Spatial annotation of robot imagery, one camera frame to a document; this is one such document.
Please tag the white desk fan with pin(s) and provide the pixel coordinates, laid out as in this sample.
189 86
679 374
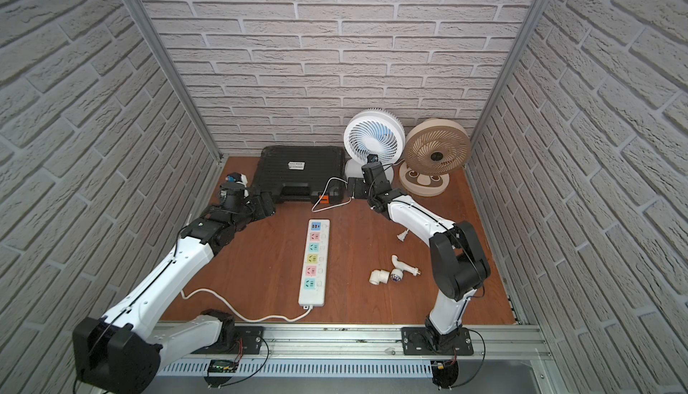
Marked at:
373 132

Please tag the beige bear desk fan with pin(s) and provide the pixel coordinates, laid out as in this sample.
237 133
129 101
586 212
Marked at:
433 150

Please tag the white label sticker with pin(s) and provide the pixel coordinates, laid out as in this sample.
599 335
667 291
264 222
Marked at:
294 165

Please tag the white power strip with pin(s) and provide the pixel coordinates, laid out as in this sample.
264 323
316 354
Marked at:
314 273

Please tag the white faucet shaped fitting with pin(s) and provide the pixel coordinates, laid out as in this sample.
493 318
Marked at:
400 268

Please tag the aluminium front rail frame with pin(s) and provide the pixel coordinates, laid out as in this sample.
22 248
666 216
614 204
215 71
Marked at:
524 345

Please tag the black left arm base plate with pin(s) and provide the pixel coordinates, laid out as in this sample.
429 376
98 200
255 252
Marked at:
242 339

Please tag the aluminium corner post left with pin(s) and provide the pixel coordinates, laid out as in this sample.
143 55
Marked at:
146 26

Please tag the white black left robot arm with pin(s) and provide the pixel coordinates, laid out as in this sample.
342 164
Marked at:
119 351

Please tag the aluminium corner post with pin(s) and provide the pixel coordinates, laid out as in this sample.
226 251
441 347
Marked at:
146 26
519 46

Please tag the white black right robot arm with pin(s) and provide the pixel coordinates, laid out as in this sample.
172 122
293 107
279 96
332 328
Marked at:
459 263

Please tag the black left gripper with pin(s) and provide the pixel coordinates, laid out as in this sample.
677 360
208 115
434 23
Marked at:
263 203

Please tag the small black plug adapter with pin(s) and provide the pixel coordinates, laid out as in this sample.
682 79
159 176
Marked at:
237 178

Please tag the white vented cable duct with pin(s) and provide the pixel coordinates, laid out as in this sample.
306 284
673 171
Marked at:
295 368

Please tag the aluminium corner post right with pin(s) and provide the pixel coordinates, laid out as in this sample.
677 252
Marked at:
519 46

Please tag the black plastic tool case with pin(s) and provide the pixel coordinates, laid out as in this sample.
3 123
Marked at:
323 173

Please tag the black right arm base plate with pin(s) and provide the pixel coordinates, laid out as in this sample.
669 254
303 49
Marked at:
424 341

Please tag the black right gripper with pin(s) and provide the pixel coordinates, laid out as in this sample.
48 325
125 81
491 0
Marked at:
358 187

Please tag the white cylindrical adapter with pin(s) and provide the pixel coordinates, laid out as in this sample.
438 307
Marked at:
378 277

